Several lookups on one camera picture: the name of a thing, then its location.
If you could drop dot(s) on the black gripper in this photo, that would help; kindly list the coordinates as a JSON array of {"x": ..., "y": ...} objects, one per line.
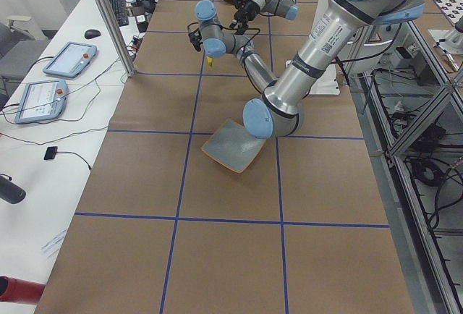
[
  {"x": 210, "y": 61},
  {"x": 244, "y": 9}
]

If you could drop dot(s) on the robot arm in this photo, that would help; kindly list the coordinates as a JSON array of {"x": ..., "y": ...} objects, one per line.
[
  {"x": 278, "y": 111},
  {"x": 286, "y": 9}
]

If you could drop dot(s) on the grey square plate orange rim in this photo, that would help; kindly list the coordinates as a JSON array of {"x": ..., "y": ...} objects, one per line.
[{"x": 232, "y": 146}]

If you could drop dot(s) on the black keyboard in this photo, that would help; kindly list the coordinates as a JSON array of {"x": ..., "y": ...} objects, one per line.
[{"x": 120, "y": 13}]

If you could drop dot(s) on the black computer mouse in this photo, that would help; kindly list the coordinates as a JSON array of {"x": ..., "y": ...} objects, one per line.
[{"x": 91, "y": 33}]

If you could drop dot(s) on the upper teach pendant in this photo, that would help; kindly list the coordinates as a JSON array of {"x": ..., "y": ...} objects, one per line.
[{"x": 71, "y": 60}]

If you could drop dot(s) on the teach pendant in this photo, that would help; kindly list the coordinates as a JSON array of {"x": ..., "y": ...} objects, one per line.
[
  {"x": 71, "y": 60},
  {"x": 42, "y": 101}
]

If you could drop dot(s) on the lower teach pendant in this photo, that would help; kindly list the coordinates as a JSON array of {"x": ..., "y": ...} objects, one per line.
[{"x": 42, "y": 101}]

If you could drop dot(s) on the small black box device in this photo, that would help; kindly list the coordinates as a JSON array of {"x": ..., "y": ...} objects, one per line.
[{"x": 50, "y": 153}]

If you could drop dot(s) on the black cylinder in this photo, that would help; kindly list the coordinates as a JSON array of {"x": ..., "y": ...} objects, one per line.
[{"x": 10, "y": 192}]

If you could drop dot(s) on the red cylinder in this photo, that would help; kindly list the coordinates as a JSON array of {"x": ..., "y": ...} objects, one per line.
[{"x": 21, "y": 291}]

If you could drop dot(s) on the aluminium frame post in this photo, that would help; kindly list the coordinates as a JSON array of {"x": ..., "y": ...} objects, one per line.
[{"x": 110, "y": 22}]

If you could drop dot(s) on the aluminium side frame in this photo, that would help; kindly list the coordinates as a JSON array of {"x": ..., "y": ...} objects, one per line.
[{"x": 409, "y": 101}]

